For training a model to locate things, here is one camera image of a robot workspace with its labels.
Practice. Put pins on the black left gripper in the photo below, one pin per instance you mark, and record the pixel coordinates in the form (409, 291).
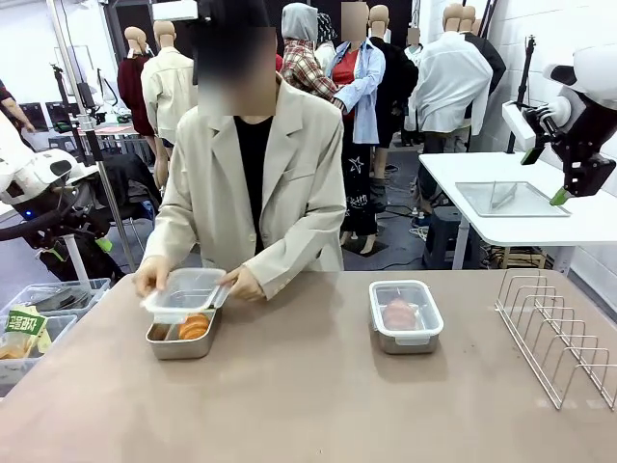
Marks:
(72, 217)

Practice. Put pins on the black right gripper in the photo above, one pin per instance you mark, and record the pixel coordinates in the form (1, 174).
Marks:
(588, 164)

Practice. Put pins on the metal tongs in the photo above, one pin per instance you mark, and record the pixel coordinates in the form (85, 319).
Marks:
(505, 195)

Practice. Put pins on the silver baking tray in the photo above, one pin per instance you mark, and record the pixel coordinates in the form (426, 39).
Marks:
(477, 198)

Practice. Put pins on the clear plastic container lid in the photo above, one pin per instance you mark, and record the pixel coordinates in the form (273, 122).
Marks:
(185, 291)
(429, 308)

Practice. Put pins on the golden croissant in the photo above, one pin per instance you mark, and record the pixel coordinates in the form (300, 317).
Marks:
(194, 328)
(399, 314)

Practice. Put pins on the stainless steel food container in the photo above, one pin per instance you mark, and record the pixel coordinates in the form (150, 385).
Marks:
(410, 348)
(178, 348)

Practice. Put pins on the person's left forearm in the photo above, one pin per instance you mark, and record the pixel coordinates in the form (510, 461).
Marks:
(299, 246)

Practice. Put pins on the person's right forearm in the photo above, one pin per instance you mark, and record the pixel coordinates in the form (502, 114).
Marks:
(173, 231)

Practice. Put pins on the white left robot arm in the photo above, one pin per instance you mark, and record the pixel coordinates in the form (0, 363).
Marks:
(17, 159)

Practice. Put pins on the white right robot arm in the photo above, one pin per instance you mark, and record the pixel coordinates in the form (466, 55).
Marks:
(598, 72)

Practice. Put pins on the person's right hand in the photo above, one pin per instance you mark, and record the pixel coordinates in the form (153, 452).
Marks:
(149, 277)

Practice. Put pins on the person's left hand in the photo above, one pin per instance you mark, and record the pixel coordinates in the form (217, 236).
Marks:
(246, 287)

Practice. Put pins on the clear plastic storage bin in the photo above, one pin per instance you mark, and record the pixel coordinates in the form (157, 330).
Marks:
(72, 289)
(58, 333)

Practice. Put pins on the grey metal stand pole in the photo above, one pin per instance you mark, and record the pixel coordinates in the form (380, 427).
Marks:
(103, 183)

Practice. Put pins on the black jacket on chair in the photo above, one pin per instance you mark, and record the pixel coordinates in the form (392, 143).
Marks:
(130, 178)

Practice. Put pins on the green snack bag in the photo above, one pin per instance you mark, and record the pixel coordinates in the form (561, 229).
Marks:
(24, 325)

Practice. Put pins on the black tripod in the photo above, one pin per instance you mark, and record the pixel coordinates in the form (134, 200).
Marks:
(523, 77)

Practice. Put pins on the dark plastic stool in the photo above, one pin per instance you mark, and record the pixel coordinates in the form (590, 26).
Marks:
(448, 231)

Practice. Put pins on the mannequin in black coat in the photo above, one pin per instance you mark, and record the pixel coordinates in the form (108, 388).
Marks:
(494, 62)

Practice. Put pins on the mannequin in white shirt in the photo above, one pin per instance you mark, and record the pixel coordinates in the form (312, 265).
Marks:
(453, 82)

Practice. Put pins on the background person in dark shirt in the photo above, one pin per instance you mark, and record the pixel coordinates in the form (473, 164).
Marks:
(9, 103)

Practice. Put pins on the mannequin in black jacket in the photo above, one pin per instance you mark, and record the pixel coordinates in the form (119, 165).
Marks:
(397, 96)

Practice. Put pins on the mannequin in dark red sweater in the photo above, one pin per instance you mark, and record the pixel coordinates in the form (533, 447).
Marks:
(132, 87)

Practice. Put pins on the mannequin in cream jacket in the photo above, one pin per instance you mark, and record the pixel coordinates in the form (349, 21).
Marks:
(164, 91)

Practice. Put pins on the mannequin in blue shirt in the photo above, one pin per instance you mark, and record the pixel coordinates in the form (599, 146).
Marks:
(366, 101)

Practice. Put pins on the person in beige blazer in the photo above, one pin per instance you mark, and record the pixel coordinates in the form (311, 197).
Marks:
(289, 169)

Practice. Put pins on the mannequin in plaid hoodie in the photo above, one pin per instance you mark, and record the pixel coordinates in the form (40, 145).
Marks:
(303, 67)

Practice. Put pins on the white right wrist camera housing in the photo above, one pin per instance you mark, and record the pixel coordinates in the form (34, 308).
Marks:
(517, 120)

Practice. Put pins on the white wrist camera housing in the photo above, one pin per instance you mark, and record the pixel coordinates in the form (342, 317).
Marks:
(58, 166)
(517, 120)

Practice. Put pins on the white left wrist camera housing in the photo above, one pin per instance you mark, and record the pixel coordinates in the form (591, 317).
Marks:
(58, 166)

